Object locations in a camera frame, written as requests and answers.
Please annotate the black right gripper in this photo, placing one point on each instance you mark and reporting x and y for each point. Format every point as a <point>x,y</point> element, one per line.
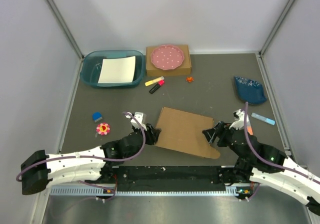
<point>221,129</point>

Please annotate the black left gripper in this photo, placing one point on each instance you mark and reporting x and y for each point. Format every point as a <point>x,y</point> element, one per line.
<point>152,134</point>

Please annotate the brown cardboard box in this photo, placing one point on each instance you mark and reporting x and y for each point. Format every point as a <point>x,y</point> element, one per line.
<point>183,132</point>
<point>184,69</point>

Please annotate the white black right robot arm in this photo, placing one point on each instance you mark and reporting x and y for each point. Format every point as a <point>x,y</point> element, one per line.
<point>264,164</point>

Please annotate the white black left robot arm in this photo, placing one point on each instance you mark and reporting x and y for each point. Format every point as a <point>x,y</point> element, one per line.
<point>41,170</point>

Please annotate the closed brown cardboard box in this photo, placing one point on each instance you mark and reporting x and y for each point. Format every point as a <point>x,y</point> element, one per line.
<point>184,69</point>

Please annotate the grey orange pen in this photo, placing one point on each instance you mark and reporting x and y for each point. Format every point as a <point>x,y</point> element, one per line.
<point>248,126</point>

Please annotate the light blue pen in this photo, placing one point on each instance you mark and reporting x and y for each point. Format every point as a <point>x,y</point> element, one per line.
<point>264,119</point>

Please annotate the pink plush flower toy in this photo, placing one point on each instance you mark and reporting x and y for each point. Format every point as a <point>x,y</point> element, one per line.
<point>103,129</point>

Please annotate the black pink highlighter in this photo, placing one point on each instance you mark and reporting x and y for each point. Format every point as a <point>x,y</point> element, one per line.
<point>157,86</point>

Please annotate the yellow highlighter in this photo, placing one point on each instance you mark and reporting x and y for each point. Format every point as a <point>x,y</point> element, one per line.
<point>153,81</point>

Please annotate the blue eraser block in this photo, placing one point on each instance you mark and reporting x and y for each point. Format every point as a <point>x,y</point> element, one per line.
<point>97,116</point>

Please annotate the small orange candy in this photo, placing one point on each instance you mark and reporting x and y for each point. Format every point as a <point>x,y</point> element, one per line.
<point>189,79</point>

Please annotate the white paper sheet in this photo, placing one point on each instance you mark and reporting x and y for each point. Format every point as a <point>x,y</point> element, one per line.
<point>118,70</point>

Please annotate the pink dotted plate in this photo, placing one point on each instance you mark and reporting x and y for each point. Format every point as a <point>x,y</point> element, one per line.
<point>167,57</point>

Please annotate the teal plastic bin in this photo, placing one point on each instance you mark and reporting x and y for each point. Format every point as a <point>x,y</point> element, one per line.
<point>91,69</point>

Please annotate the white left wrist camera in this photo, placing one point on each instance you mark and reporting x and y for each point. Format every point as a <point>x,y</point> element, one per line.
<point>137,119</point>

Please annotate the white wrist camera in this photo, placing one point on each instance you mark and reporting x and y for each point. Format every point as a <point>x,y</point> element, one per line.
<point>137,119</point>
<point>239,119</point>

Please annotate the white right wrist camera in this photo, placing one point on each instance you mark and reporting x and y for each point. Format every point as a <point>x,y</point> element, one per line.
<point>239,119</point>

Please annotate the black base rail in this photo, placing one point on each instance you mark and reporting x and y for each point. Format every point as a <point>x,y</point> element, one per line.
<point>214,174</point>

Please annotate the grey slotted cable duct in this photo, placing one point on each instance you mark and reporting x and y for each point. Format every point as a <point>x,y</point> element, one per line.
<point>93,191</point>

